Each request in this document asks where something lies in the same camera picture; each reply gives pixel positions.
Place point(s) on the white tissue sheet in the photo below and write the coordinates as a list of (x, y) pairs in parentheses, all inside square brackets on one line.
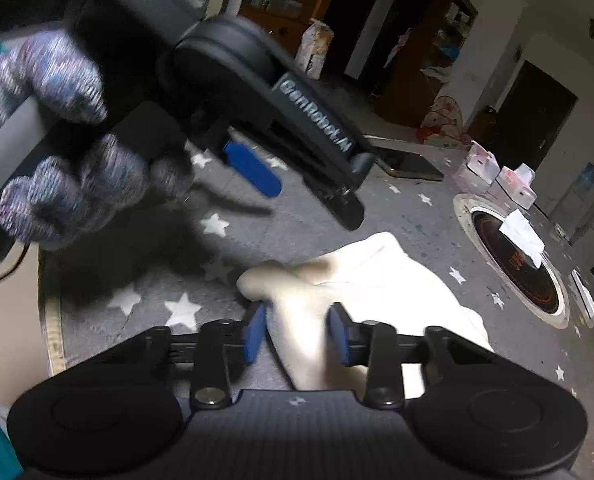
[(518, 230)]

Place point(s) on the grey knit gloved left hand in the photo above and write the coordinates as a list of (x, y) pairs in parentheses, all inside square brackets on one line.
[(62, 200)]

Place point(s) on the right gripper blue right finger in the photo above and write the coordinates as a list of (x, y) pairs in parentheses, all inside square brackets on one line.
[(351, 341)]

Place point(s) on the black smartphone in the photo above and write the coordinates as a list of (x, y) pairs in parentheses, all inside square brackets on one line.
[(396, 160)]

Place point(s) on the pink tissue box rear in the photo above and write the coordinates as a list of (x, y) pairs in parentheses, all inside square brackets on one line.
[(516, 183)]

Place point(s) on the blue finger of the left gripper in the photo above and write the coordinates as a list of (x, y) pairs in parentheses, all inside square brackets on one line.
[(338, 194), (251, 168)]

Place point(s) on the white patterned paper bag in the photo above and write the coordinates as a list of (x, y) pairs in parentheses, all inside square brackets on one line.
[(313, 49)]

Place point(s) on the round black induction cooktop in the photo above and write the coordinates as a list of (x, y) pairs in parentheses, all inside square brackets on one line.
[(541, 290)]

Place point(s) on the cream sweater garment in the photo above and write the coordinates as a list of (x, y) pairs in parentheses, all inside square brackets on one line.
[(375, 280)]

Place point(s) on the water dispenser with bottle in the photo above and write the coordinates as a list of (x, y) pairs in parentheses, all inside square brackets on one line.
[(573, 204)]

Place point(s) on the floor fan with cover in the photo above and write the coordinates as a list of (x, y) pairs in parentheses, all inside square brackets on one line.
[(443, 125)]

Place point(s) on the dark entrance door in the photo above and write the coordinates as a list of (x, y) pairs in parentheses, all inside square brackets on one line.
[(529, 120)]

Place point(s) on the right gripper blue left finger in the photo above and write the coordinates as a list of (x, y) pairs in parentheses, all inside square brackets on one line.
[(249, 334)]

